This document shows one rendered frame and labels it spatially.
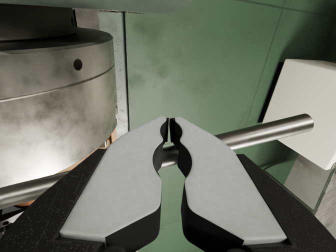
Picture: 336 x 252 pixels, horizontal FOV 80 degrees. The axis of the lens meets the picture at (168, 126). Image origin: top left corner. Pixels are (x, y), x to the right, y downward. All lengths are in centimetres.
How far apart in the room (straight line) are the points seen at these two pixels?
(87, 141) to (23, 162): 6
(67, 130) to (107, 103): 7
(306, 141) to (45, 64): 206
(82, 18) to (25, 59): 36
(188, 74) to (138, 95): 44
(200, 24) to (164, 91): 55
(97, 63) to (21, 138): 10
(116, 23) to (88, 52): 66
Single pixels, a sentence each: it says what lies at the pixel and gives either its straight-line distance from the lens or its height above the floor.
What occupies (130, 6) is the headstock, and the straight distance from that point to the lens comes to 20.
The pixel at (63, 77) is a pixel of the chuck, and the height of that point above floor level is 121.
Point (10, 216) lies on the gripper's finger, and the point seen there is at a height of 112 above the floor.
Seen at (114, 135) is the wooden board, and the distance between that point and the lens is 60.
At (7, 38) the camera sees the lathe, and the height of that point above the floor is 118.
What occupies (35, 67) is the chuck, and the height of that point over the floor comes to 122.
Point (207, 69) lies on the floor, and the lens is 177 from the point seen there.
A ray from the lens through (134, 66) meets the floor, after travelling 150.
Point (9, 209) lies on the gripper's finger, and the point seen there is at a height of 111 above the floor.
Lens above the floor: 141
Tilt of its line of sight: 52 degrees down
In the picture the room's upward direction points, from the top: 140 degrees clockwise
